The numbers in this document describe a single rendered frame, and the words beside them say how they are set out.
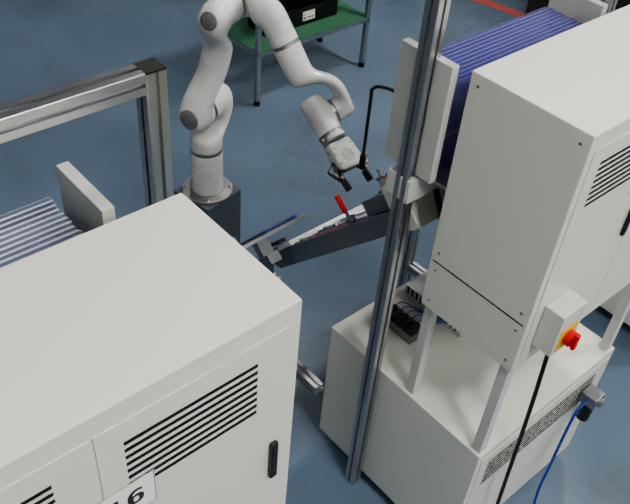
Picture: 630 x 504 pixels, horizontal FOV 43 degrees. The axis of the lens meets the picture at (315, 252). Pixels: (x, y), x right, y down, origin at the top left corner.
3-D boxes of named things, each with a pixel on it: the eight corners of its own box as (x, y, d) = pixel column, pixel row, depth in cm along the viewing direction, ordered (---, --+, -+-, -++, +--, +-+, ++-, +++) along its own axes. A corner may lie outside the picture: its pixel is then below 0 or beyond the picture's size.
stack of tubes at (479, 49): (399, 149, 207) (415, 55, 189) (522, 92, 234) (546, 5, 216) (435, 173, 200) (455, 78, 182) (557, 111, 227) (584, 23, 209)
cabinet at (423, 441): (317, 436, 305) (330, 325, 264) (440, 352, 341) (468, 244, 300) (441, 563, 270) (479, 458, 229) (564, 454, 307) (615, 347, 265)
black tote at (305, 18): (265, 37, 472) (265, 19, 465) (247, 26, 482) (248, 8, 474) (336, 14, 502) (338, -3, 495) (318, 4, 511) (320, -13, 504)
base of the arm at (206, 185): (171, 190, 299) (168, 149, 287) (207, 168, 311) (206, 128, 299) (207, 211, 291) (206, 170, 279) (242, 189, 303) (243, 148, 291)
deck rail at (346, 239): (279, 268, 275) (272, 252, 274) (284, 266, 276) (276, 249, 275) (402, 231, 214) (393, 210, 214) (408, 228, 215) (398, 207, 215)
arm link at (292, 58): (313, 24, 252) (351, 109, 264) (269, 48, 251) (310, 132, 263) (320, 26, 244) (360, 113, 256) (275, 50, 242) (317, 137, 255)
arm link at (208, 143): (183, 151, 287) (180, 93, 271) (210, 128, 299) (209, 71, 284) (211, 162, 283) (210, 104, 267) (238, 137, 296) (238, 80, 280)
